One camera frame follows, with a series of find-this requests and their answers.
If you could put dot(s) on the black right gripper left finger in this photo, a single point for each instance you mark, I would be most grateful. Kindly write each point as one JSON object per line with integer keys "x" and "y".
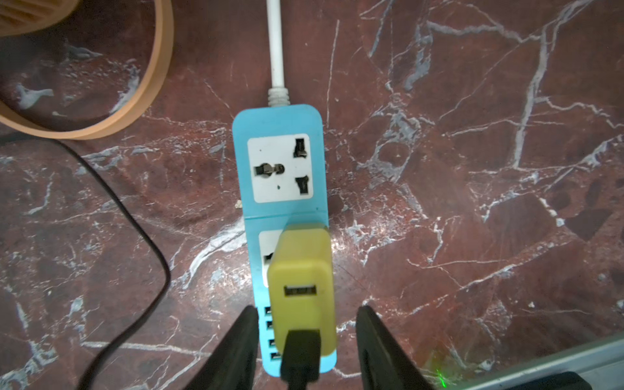
{"x": 232, "y": 365}

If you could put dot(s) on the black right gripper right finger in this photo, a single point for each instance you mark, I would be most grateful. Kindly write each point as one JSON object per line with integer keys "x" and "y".
{"x": 383, "y": 363}

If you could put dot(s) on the blue power strip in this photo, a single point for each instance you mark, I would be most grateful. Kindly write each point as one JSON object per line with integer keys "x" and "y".
{"x": 281, "y": 172}

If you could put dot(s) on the black USB cable yellow charger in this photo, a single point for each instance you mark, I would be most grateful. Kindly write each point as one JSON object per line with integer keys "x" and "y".
{"x": 301, "y": 359}

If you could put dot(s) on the aluminium front frame rail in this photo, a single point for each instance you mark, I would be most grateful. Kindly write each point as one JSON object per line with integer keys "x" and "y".
{"x": 599, "y": 363}

